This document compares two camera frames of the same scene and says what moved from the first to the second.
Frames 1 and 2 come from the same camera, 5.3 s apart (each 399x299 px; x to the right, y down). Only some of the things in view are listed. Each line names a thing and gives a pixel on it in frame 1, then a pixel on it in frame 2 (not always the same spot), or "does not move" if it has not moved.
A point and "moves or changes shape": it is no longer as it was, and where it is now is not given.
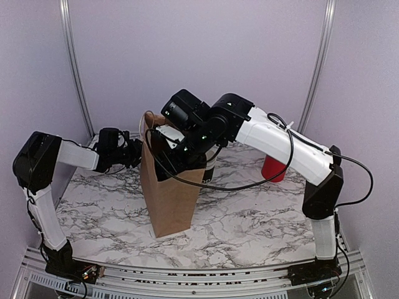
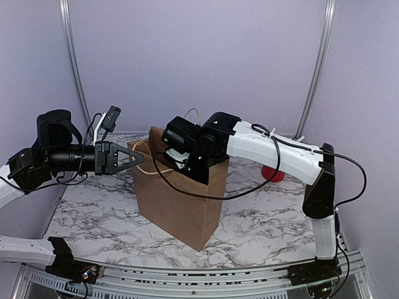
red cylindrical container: (271, 167) does not move
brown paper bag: (171, 203) moves or changes shape
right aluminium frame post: (326, 33) does not move
